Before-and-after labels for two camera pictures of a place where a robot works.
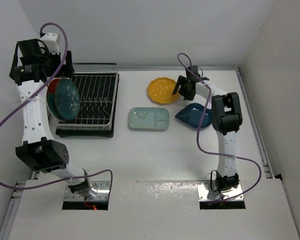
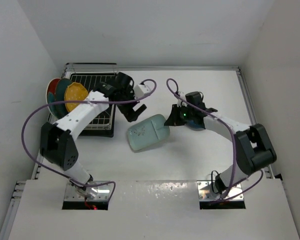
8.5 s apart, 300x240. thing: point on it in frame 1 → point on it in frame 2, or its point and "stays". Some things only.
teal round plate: (67, 99) stays
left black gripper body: (52, 62) → (128, 95)
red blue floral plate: (50, 98) stays
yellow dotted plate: (160, 89) → (75, 91)
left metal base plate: (102, 187) stays
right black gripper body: (184, 90) → (189, 112)
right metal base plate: (207, 190) stays
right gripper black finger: (181, 80) → (177, 116)
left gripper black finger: (67, 70) → (142, 107)
